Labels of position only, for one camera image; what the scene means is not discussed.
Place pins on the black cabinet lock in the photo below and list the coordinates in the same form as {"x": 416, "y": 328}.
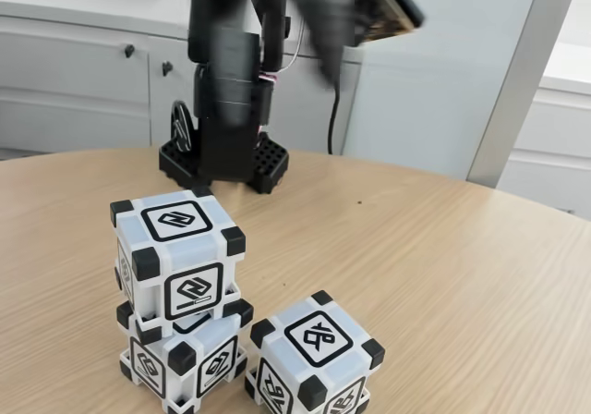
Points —
{"x": 129, "y": 50}
{"x": 166, "y": 68}

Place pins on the white cube crossed-loop glyph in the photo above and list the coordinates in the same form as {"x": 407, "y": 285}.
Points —
{"x": 314, "y": 340}

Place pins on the white low cabinet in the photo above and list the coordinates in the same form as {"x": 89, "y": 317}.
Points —
{"x": 554, "y": 132}

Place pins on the white cube zigzag glyph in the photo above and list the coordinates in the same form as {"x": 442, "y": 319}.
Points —
{"x": 184, "y": 252}

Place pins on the black round clamp knob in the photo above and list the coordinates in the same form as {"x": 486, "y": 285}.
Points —
{"x": 181, "y": 127}

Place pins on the white cabinet with locks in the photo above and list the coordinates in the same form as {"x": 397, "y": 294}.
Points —
{"x": 69, "y": 86}

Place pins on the grey metal post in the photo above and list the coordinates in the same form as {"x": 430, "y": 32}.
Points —
{"x": 519, "y": 86}

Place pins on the white cube layered-sheets glyph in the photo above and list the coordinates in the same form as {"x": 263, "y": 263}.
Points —
{"x": 184, "y": 363}

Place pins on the camera board on gripper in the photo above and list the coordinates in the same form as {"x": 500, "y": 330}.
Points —
{"x": 392, "y": 3}

